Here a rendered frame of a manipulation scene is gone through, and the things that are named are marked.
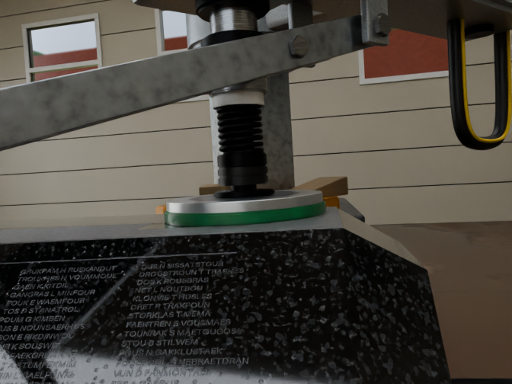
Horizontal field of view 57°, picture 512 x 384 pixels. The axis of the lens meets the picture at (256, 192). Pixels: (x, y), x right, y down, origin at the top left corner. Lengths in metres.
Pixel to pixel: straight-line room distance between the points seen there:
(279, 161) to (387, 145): 5.16
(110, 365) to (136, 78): 0.28
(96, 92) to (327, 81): 6.15
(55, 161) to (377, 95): 4.98
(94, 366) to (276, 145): 1.02
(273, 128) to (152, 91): 0.88
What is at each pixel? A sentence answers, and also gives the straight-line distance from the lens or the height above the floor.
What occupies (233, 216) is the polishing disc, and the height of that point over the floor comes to 0.81.
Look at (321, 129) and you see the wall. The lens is 6.52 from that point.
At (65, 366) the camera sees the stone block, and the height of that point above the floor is 0.71.
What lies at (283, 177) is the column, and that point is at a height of 0.84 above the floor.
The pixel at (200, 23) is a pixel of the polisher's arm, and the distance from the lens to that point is 1.38.
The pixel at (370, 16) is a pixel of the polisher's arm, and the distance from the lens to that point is 0.74.
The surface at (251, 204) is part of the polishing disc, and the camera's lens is 0.54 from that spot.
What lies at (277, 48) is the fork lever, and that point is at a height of 1.02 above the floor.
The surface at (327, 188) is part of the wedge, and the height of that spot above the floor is 0.80.
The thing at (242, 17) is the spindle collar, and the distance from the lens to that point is 0.64.
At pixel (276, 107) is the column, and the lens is 1.38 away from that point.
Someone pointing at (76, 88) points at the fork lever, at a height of 0.95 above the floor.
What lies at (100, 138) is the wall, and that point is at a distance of 7.60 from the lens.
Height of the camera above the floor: 0.87
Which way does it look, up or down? 3 degrees down
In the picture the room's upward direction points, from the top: 3 degrees counter-clockwise
